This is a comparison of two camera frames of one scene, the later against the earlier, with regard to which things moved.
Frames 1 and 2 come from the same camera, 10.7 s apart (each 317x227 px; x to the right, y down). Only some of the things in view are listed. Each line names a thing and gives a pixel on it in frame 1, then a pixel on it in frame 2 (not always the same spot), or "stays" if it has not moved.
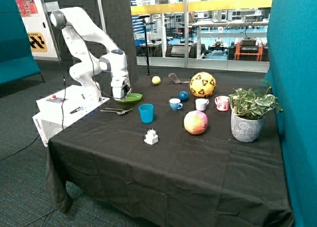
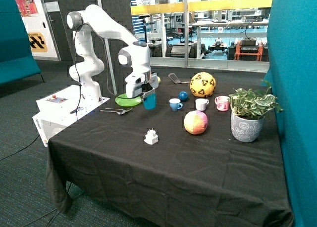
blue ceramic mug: (175, 104) stays
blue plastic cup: (146, 111) -> (149, 101)
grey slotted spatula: (175, 79) stays
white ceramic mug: (201, 104) stays
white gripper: (121, 87) -> (135, 80)
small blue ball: (183, 96) stays
